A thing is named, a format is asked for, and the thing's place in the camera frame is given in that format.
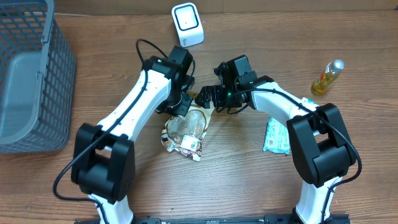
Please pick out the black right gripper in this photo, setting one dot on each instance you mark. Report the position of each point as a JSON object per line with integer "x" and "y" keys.
{"x": 213, "y": 96}

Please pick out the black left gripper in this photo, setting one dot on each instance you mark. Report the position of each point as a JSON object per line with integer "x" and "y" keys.
{"x": 183, "y": 111}

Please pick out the beige brown snack packet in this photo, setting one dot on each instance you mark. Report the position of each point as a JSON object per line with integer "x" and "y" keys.
{"x": 186, "y": 134}

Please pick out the teal snack packet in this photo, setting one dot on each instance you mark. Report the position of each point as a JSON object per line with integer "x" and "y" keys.
{"x": 276, "y": 138}

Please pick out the teal Kleenex tissue pack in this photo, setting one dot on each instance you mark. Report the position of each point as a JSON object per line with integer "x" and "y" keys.
{"x": 309, "y": 101}

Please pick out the silver capped amber bottle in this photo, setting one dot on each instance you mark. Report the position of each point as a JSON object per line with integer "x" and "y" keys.
{"x": 329, "y": 75}

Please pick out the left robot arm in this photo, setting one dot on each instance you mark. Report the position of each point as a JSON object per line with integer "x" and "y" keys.
{"x": 104, "y": 154}

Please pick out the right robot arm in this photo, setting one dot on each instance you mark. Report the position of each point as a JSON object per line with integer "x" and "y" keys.
{"x": 322, "y": 151}

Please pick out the white barcode scanner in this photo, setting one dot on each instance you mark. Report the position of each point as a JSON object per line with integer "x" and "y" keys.
{"x": 188, "y": 24}

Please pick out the grey plastic shopping basket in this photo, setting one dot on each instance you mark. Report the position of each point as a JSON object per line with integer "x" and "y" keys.
{"x": 38, "y": 71}

